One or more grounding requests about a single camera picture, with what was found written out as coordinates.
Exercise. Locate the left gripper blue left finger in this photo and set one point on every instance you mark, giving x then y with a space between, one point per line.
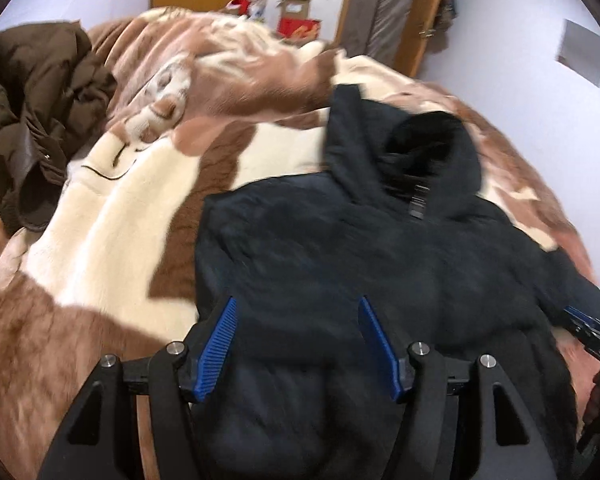
207 344

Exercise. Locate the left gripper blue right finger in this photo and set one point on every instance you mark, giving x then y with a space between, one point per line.
388 349

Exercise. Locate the black puffer hooded jacket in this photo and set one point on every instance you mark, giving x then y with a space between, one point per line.
395 218

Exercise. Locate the brown cream plush blanket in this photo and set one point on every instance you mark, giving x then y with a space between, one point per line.
205 103

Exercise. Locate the brown puffer jacket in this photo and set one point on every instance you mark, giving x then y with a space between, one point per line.
54 94

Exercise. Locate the red gift box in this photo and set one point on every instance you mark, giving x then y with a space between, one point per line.
299 28

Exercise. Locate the cardboard box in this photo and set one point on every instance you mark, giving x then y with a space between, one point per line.
294 9

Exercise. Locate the red santa hat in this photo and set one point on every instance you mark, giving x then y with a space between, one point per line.
238 7

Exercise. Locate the grey wall panel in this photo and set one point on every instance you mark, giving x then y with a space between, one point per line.
579 50

